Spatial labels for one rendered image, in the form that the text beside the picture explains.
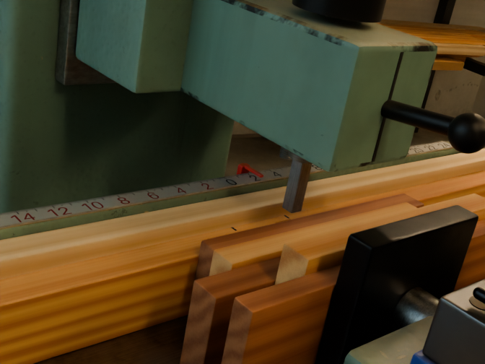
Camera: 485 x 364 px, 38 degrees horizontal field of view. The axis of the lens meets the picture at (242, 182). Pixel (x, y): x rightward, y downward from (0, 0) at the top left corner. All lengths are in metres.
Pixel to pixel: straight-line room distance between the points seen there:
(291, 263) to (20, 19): 0.26
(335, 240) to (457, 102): 4.07
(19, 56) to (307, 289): 0.27
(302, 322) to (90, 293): 0.11
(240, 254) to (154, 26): 0.15
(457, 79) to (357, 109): 3.98
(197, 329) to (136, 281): 0.05
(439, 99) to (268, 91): 3.90
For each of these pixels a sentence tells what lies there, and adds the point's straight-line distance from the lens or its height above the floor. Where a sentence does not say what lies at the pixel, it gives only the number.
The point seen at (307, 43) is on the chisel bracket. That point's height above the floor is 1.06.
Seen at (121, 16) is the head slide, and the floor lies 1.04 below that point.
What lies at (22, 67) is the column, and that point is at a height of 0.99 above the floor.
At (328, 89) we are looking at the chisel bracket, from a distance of 0.37.
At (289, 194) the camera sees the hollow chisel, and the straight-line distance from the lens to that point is 0.44.
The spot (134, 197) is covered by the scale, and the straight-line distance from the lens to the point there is 0.41.
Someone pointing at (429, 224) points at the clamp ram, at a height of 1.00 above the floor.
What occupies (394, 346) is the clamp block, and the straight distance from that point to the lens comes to 0.32.
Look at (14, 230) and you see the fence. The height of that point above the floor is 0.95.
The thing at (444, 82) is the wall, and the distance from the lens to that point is 4.26.
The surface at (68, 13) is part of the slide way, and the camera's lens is 0.50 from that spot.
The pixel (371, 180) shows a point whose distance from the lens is 0.52.
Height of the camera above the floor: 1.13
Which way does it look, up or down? 23 degrees down
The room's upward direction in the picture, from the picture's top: 11 degrees clockwise
